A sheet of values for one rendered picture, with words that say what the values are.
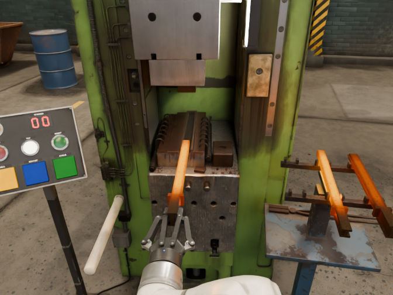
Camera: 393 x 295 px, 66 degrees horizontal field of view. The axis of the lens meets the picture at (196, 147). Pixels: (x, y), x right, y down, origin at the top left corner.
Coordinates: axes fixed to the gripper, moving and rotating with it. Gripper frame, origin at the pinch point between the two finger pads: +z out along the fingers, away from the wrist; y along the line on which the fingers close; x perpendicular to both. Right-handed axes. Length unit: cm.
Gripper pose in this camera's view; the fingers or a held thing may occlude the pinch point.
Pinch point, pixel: (173, 208)
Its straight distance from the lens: 84.9
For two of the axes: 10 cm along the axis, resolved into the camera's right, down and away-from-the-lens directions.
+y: 10.0, 0.2, -0.5
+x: -0.1, -8.7, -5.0
